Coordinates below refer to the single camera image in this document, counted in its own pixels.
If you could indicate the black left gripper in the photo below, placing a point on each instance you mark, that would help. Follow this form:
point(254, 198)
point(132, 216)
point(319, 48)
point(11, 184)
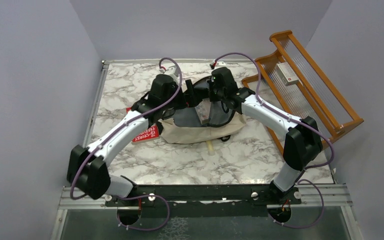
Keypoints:
point(192, 98)

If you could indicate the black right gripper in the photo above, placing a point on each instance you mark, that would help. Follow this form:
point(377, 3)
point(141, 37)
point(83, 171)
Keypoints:
point(212, 97)

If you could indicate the cream canvas backpack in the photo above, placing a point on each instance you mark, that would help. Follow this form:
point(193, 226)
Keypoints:
point(182, 126)

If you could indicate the red cover book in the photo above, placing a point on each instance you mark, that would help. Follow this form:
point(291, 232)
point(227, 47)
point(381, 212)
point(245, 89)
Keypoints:
point(150, 134)

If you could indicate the floral cover book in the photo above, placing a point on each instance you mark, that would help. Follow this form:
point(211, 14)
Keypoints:
point(203, 110)

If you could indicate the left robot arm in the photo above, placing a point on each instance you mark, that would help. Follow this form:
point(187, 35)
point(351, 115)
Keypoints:
point(88, 166)

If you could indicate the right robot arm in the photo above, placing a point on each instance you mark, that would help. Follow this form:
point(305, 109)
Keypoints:
point(302, 144)

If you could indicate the wooden rack with clear slats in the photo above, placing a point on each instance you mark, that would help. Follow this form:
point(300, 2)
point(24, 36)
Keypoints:
point(313, 94)

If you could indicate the small white red box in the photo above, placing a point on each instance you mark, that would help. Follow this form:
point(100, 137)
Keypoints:
point(286, 74)

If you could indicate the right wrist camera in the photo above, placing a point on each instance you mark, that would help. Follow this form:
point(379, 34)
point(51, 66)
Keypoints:
point(217, 64)

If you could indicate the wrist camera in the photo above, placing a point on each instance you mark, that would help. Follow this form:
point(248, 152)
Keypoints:
point(171, 71)
point(217, 64)

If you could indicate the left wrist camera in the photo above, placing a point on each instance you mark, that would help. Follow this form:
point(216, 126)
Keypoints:
point(171, 71)

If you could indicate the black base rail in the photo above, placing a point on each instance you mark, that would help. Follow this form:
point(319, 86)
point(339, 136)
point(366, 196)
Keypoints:
point(200, 201)

